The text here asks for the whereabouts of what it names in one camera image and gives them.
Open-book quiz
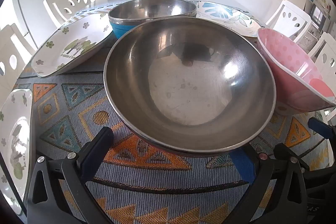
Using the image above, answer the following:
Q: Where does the blue leaf round plate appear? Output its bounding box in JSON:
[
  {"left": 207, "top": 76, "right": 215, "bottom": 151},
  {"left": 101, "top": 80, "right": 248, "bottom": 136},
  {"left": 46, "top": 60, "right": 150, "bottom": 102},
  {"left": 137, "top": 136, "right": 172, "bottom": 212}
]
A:
[{"left": 193, "top": 1, "right": 261, "bottom": 38}]

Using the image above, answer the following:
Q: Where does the white chair right side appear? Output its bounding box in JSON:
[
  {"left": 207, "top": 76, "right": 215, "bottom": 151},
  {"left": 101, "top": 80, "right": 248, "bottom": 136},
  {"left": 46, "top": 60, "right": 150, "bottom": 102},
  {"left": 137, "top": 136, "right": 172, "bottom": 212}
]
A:
[{"left": 266, "top": 0, "right": 312, "bottom": 44}]

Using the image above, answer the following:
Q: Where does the patterned blue table mat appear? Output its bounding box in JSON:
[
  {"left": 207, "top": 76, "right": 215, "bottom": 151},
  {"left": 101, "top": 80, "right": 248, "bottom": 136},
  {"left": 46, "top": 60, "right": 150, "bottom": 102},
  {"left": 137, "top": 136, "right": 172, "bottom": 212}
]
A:
[{"left": 12, "top": 4, "right": 330, "bottom": 224}]

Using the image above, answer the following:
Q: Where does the white chair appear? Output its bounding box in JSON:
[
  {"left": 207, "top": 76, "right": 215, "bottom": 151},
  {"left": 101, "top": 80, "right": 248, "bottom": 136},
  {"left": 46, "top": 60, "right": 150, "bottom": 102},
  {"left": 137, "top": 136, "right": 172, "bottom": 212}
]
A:
[
  {"left": 1, "top": 23, "right": 37, "bottom": 107},
  {"left": 43, "top": 0, "right": 95, "bottom": 27},
  {"left": 308, "top": 32, "right": 336, "bottom": 92},
  {"left": 266, "top": 0, "right": 312, "bottom": 44}
]

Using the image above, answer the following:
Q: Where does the pink polka dot bowl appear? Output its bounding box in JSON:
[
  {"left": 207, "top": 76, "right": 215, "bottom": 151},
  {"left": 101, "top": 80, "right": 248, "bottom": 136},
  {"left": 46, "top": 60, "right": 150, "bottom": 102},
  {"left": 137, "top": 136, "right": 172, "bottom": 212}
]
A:
[{"left": 257, "top": 28, "right": 335, "bottom": 115}]

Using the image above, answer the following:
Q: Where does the forest print square plate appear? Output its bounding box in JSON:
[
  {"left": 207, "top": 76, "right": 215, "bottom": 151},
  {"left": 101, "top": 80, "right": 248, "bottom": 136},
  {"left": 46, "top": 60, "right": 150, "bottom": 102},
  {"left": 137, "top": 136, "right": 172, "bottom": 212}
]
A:
[{"left": 31, "top": 11, "right": 112, "bottom": 77}]

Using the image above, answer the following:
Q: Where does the blue steel bowl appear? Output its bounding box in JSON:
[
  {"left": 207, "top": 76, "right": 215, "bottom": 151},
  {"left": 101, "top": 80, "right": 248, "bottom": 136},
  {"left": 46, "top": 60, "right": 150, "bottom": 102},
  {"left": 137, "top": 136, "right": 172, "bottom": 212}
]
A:
[{"left": 108, "top": 0, "right": 197, "bottom": 39}]

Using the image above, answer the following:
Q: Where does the white chair far left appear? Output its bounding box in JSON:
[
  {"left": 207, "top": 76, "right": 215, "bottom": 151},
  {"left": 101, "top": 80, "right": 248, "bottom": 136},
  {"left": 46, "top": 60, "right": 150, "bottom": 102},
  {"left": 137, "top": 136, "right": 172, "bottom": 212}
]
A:
[{"left": 43, "top": 0, "right": 95, "bottom": 27}]

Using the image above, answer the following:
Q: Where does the white chair near left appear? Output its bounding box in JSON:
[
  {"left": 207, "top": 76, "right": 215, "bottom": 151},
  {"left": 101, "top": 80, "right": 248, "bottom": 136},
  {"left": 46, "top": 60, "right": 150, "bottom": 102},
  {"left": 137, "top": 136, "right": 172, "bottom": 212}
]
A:
[{"left": 1, "top": 23, "right": 37, "bottom": 107}]

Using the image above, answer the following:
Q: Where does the white refrigerator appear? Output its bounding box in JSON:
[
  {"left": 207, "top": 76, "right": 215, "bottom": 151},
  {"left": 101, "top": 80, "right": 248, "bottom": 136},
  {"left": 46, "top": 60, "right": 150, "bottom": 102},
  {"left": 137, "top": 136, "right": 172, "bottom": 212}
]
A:
[{"left": 14, "top": 0, "right": 56, "bottom": 48}]

